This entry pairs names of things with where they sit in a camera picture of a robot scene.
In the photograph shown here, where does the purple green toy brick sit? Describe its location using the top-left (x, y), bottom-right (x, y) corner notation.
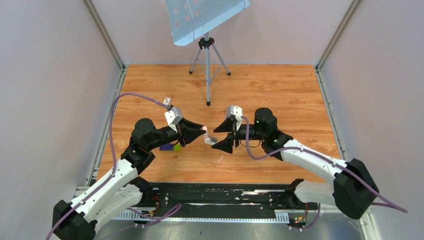
top-left (159, 143), bottom-right (182, 151)

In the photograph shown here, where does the grey tripod stand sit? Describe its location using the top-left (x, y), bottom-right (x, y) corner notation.
top-left (189, 32), bottom-right (232, 107)

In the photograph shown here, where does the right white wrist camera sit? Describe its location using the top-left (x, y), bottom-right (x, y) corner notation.
top-left (225, 104), bottom-right (243, 121)

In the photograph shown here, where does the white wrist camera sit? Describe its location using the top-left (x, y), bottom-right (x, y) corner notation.
top-left (225, 104), bottom-right (243, 121)
top-left (164, 106), bottom-right (184, 127)

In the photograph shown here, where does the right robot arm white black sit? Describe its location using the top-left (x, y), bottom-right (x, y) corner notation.
top-left (212, 105), bottom-right (380, 220)

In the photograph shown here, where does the white slotted cable duct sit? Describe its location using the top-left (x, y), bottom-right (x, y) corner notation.
top-left (112, 210), bottom-right (290, 224)

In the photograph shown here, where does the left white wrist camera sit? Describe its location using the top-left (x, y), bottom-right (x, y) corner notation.
top-left (164, 106), bottom-right (184, 127)

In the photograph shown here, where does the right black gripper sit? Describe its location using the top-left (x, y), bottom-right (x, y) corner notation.
top-left (211, 118), bottom-right (266, 154)

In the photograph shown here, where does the light blue perforated board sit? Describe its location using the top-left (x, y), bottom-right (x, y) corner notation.
top-left (165, 0), bottom-right (251, 47)

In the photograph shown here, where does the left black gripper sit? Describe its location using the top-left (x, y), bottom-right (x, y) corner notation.
top-left (147, 117), bottom-right (205, 151)

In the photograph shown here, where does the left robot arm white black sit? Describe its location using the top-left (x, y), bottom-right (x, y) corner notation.
top-left (52, 118), bottom-right (206, 240)

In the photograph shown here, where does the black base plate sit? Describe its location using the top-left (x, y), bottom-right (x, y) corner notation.
top-left (133, 182), bottom-right (318, 218)

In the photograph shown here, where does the white staple box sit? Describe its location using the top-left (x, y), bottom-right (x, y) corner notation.
top-left (162, 97), bottom-right (172, 106)

